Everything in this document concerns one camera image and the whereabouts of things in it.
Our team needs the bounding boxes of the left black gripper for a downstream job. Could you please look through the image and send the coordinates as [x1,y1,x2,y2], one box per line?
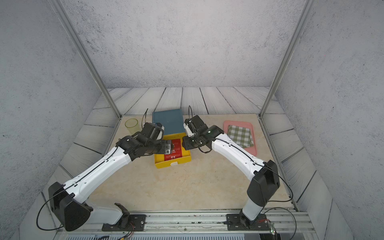
[146,138,176,155]

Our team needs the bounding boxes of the red postcards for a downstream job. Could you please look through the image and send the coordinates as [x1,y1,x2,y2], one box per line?
[164,139,183,161]

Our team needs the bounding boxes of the yellow top drawer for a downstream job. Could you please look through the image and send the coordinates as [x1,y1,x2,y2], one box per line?
[154,133,192,169]

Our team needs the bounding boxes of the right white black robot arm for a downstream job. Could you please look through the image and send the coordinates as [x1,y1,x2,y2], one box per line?
[182,115,286,230]

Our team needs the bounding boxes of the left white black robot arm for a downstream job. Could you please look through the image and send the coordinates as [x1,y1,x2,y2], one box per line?
[49,123,173,232]

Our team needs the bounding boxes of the teal drawer cabinet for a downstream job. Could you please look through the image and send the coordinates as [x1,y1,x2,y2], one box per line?
[152,109,185,135]

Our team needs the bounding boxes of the pink plastic tray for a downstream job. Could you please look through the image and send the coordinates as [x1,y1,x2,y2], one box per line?
[223,121,257,156]

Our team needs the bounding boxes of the green checkered cloth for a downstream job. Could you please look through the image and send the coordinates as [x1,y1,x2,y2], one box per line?
[227,125,254,148]

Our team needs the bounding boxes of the green translucent plastic cup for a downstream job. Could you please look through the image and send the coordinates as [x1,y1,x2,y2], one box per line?
[125,118,142,136]

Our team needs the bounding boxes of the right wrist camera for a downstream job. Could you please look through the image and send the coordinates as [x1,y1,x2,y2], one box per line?
[184,123,195,137]

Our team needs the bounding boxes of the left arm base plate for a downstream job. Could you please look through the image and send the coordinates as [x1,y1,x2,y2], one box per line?
[102,214,147,232]

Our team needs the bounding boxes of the aluminium front rail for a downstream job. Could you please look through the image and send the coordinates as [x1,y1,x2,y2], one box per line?
[54,209,324,240]

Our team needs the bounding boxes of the left aluminium frame post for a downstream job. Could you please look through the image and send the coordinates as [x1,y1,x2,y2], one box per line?
[49,0,122,119]

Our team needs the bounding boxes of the aluminium frame post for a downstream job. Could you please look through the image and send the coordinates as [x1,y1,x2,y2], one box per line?
[259,0,316,119]
[49,0,122,119]

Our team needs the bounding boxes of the right aluminium frame post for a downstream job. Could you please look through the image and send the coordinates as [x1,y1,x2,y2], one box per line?
[259,0,316,119]

